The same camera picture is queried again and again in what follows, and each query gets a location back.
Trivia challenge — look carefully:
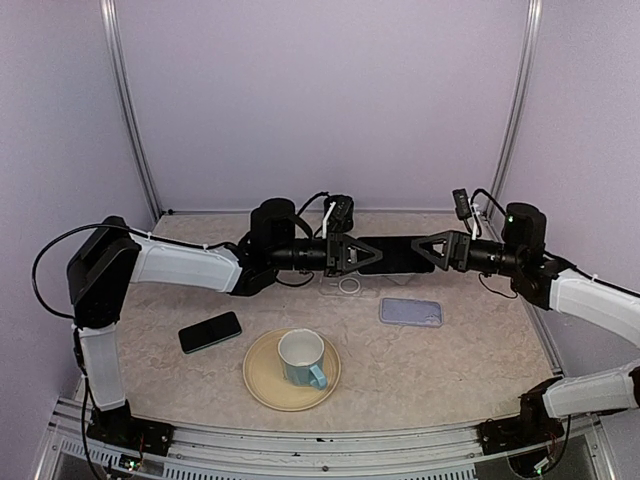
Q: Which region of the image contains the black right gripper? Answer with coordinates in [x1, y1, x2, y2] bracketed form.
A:
[413, 228, 525, 276]

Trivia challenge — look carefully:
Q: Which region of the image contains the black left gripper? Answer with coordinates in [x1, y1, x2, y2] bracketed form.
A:
[270, 229, 384, 277]

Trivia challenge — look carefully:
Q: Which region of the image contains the black smartphone with teal edge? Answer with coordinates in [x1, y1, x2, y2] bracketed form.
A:
[357, 236, 435, 275]

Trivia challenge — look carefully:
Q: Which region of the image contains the lilac phone case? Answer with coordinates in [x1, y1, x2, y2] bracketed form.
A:
[379, 298, 444, 328]

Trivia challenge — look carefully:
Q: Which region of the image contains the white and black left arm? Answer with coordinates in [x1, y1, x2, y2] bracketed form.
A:
[67, 198, 383, 445]

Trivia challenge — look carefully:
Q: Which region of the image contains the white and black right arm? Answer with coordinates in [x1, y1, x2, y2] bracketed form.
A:
[411, 202, 639, 444]

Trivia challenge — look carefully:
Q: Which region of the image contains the blue mug with white inside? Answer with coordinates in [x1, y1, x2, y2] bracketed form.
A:
[277, 329, 328, 390]

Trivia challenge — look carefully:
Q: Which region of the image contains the beige round plate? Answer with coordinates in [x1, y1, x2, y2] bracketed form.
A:
[243, 328, 342, 412]

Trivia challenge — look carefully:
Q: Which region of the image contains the black smartphone on table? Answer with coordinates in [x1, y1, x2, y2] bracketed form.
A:
[178, 311, 242, 354]

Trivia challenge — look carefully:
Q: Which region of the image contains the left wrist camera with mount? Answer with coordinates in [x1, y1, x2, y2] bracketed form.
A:
[320, 194, 355, 238]

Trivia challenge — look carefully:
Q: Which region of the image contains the right aluminium frame post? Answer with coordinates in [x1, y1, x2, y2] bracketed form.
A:
[490, 0, 543, 199]

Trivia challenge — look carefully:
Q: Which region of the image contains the aluminium frame post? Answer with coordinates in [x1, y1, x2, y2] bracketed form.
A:
[490, 0, 543, 199]
[99, 0, 163, 222]

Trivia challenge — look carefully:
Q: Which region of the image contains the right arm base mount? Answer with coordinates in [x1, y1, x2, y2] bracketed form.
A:
[476, 390, 565, 455]

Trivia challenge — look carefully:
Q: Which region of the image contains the front aluminium rail base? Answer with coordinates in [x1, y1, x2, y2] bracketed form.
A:
[34, 394, 616, 480]

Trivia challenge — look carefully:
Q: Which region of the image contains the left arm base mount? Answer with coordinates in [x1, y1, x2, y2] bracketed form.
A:
[87, 410, 175, 457]

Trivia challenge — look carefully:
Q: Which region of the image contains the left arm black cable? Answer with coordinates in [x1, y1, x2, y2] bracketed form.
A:
[31, 222, 241, 321]

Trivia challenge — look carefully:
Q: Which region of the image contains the left aluminium frame post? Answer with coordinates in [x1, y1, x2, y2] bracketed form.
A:
[99, 0, 163, 222]

